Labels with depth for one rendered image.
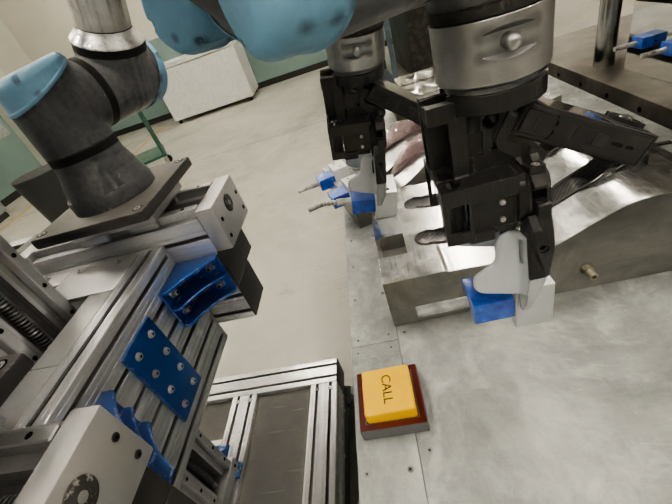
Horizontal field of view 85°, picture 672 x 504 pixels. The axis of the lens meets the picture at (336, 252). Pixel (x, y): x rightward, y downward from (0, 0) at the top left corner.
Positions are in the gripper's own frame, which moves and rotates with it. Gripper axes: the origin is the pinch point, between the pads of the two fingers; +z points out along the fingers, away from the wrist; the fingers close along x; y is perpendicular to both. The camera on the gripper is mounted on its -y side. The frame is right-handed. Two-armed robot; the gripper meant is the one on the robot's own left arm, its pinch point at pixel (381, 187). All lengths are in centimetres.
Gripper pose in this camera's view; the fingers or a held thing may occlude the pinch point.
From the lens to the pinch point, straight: 63.8
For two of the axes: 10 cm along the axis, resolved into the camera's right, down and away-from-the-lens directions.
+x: 0.4, 7.0, -7.1
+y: -9.9, 1.3, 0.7
